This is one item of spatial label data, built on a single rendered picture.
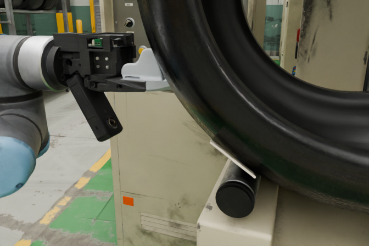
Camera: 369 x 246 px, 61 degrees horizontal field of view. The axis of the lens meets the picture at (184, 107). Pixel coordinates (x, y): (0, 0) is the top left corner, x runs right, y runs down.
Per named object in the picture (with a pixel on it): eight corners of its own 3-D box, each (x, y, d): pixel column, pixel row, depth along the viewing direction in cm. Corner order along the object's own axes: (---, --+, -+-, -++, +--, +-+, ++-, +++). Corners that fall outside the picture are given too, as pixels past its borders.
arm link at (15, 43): (12, 83, 62) (3, 31, 59) (63, 87, 58) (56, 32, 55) (-34, 94, 54) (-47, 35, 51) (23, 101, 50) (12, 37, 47)
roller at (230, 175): (274, 102, 65) (276, 123, 66) (252, 104, 67) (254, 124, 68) (252, 184, 34) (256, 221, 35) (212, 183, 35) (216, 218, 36)
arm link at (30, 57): (22, 95, 49) (63, 83, 58) (46, 98, 48) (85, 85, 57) (14, 37, 47) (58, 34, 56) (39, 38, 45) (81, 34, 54)
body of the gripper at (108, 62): (112, 35, 42) (41, 33, 46) (116, 97, 44) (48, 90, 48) (138, 32, 49) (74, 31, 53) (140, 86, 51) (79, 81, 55)
